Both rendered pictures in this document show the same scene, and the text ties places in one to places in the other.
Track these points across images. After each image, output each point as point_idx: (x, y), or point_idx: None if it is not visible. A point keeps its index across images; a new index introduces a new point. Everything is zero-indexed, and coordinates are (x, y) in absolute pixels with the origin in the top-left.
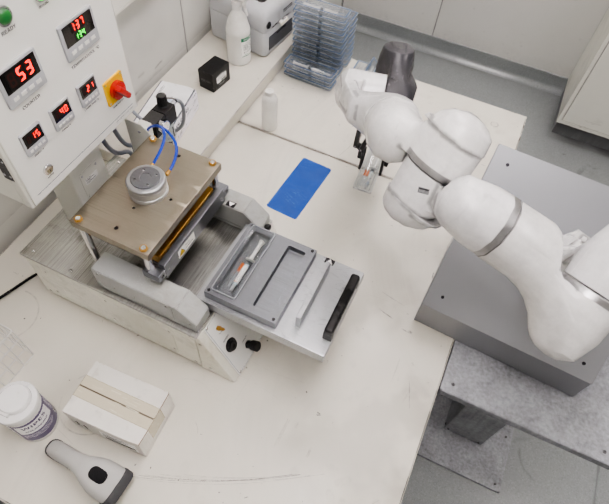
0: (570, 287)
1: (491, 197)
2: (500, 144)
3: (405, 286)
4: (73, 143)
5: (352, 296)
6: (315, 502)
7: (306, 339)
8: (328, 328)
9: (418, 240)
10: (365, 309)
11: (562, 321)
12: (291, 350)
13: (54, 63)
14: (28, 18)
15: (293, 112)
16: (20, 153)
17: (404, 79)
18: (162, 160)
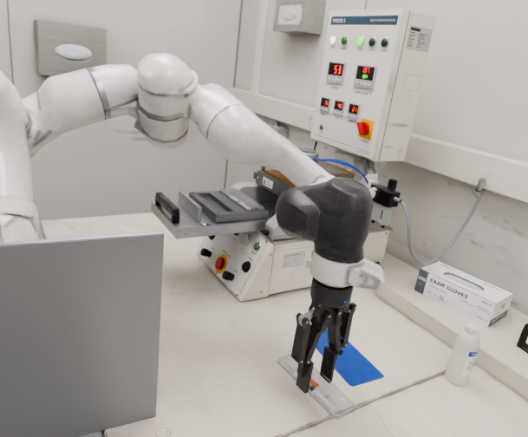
0: (23, 100)
1: (110, 64)
2: (161, 231)
3: None
4: (335, 130)
5: (168, 219)
6: None
7: None
8: (159, 192)
9: (188, 388)
10: (169, 313)
11: None
12: (186, 274)
13: (349, 80)
14: (351, 49)
15: (483, 414)
16: (319, 105)
17: (303, 187)
18: (326, 168)
